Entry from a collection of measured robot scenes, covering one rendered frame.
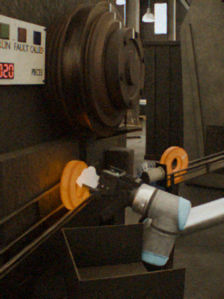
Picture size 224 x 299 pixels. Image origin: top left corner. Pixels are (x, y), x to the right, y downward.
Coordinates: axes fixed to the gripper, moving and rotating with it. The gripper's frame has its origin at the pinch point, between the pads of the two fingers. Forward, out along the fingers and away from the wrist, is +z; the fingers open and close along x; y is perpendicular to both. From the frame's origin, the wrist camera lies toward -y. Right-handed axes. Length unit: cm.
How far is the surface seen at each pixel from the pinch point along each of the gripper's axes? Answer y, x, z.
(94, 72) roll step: 33.5, -0.1, 3.1
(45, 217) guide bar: -8.4, 16.2, 0.1
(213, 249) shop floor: -65, -131, -56
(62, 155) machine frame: 5.1, -1.6, 7.2
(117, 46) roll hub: 43.0, -5.0, 0.2
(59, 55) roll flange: 36.4, 5.8, 12.9
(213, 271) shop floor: -64, -99, -59
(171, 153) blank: 4, -60, -17
